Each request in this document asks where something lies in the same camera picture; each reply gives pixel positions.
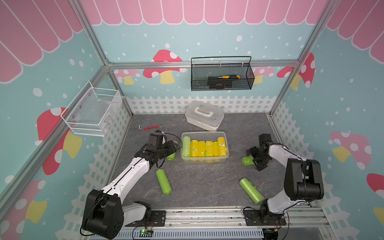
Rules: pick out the clear plastic storage box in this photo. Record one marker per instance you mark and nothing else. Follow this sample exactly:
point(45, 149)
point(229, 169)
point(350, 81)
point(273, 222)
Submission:
point(205, 136)

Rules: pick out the light green roll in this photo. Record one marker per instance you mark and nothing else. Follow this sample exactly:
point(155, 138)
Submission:
point(186, 148)

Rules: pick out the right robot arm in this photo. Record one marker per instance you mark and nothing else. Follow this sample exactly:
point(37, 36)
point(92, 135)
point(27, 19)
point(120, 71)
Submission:
point(303, 181)

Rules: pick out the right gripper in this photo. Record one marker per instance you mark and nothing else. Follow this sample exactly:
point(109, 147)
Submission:
point(259, 166)

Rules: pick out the small circuit board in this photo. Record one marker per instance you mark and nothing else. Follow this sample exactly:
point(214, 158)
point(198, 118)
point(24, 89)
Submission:
point(146, 233)

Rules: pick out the white wire basket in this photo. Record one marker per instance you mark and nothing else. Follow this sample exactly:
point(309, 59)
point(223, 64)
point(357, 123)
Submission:
point(93, 111)

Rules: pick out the yellow roll with blue label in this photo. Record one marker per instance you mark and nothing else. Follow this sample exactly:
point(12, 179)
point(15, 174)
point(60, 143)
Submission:
point(216, 149)

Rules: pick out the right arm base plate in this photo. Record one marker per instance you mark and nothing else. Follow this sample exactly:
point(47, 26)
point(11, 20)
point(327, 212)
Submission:
point(255, 218)

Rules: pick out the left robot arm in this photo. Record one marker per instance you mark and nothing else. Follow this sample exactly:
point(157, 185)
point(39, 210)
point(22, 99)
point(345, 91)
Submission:
point(104, 213)

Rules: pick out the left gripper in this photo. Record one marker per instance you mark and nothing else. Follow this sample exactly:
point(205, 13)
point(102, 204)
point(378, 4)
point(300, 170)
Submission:
point(172, 148)

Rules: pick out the black tool in basket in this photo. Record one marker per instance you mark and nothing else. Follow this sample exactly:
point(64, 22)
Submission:
point(219, 83)

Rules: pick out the black wire mesh basket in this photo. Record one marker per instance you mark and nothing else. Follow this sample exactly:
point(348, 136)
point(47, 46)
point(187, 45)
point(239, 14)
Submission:
point(204, 67)

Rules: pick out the red handled hex key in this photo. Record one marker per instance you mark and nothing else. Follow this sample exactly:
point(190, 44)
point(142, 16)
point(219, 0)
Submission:
point(148, 128)

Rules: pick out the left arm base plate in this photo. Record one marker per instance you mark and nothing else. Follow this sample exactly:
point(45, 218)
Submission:
point(157, 219)

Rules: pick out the white lidded case with handle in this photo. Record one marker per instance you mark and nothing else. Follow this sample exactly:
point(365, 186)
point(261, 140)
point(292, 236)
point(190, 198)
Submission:
point(205, 116)

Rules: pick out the yellow black screwdriver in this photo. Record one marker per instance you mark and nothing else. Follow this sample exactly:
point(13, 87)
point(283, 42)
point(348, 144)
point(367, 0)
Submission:
point(229, 77)

